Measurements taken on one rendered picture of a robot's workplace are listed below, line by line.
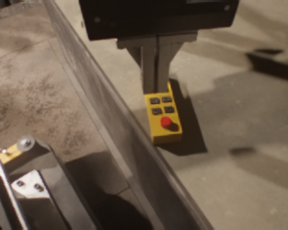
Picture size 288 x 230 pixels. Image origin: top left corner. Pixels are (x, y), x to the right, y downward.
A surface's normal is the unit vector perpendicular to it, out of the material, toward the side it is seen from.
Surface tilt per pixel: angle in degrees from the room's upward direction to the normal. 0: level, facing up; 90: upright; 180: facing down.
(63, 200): 0
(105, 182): 0
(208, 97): 0
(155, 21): 90
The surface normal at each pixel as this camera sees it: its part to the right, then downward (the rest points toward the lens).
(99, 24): 0.14, 0.82
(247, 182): -0.02, -0.56
